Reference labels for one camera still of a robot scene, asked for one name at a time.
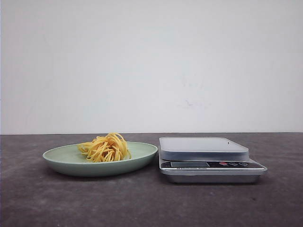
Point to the yellow vermicelli noodle bundle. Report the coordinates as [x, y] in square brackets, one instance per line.
[109, 148]

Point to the silver digital kitchen scale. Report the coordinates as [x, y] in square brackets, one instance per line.
[207, 160]

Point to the light green round plate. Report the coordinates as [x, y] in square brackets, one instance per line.
[69, 161]

